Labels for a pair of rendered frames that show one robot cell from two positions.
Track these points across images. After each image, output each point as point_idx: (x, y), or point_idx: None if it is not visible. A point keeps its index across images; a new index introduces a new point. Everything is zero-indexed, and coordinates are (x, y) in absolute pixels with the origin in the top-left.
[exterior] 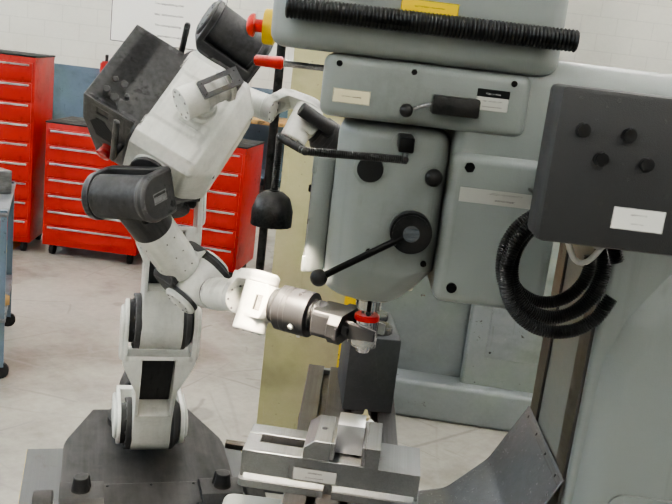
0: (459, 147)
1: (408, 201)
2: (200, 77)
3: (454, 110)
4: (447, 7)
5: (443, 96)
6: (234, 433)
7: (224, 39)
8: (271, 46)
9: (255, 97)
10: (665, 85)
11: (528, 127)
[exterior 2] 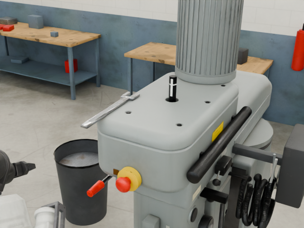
0: (213, 177)
1: (200, 213)
2: (3, 217)
3: (227, 168)
4: (221, 125)
5: (225, 166)
6: None
7: None
8: (8, 157)
9: None
10: (244, 104)
11: None
